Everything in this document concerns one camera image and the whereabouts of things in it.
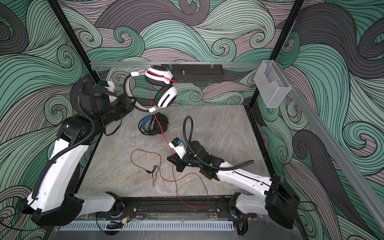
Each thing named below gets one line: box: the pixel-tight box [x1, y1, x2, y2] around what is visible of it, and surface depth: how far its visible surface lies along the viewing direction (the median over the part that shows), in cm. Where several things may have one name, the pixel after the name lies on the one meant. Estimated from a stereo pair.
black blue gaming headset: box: [138, 112, 169, 136], surface depth 105 cm
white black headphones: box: [124, 65, 178, 113], surface depth 52 cm
